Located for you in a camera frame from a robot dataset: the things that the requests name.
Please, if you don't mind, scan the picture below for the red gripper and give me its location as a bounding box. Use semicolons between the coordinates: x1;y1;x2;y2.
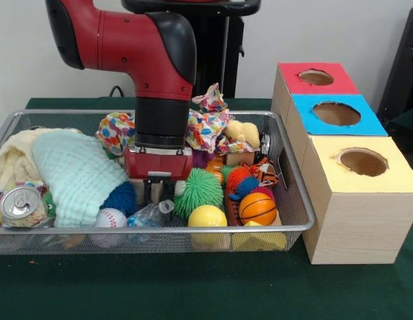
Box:
123;145;195;206

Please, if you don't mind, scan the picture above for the plain wooden block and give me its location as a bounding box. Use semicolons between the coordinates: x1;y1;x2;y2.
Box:
129;178;166;205

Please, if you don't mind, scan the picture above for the clear bottle with blue label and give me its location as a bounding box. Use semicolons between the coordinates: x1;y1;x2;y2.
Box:
125;199;175;228

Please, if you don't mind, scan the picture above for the colourful polka dot cloth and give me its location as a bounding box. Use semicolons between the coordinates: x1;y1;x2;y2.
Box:
95;83;234;157

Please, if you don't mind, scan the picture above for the mint green cloth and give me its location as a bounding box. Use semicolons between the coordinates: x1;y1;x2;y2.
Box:
31;131;129;228

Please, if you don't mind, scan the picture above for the cream knitted cloth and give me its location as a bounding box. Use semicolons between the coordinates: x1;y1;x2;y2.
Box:
0;129;43;188

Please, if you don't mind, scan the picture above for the silver mesh bin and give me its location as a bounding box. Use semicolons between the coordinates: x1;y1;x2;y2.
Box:
0;109;317;255

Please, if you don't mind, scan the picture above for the wooden box with three holes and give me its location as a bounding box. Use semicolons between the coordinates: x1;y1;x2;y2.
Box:
272;62;413;265

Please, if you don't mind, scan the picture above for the blue spiky ball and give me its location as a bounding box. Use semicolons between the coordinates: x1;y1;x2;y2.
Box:
99;181;138;215

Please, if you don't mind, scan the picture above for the large green spiky ball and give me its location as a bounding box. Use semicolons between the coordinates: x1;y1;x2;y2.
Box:
172;167;225;218

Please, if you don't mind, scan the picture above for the white baseball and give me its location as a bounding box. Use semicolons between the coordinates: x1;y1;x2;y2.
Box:
95;208;128;228

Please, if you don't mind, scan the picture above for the orange basketball toy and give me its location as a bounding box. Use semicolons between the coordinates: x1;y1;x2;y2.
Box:
239;192;278;225

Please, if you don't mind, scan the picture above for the dark green tablecloth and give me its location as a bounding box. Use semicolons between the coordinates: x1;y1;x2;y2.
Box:
388;105;413;136
0;97;413;320

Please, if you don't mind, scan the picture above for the crushed silver can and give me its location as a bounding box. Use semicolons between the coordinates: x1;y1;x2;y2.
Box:
0;185;49;230

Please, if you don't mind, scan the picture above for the black chair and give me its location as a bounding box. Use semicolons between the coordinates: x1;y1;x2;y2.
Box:
376;5;413;153

